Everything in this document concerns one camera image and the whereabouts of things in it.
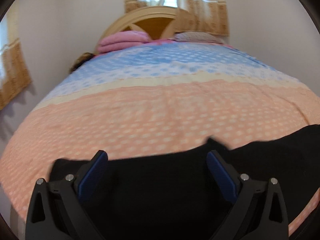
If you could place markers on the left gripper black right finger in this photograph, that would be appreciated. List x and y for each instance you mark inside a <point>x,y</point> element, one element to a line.
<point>258,211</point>

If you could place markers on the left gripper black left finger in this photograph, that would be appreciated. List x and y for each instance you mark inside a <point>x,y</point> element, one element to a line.
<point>55,210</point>

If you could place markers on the black pants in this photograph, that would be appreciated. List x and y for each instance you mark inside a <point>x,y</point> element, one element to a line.
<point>175,196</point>

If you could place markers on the polka dot bedspread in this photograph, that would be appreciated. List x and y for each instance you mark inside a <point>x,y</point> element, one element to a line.
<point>154,100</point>

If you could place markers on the beige side window curtain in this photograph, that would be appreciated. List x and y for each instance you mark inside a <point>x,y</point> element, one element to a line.
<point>15,75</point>

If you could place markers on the brown furry object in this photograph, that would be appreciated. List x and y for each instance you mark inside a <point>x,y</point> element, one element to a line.
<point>81,60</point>

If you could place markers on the folded pink blanket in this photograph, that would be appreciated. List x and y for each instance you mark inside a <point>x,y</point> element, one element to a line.
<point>122,40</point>

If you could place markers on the striped pillow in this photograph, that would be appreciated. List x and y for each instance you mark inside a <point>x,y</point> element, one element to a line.
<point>198,37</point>

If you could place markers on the cream wooden headboard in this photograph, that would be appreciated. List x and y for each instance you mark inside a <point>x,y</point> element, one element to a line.
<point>158,22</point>

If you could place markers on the beige floral window curtain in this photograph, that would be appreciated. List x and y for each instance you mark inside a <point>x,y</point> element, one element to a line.
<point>208,16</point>

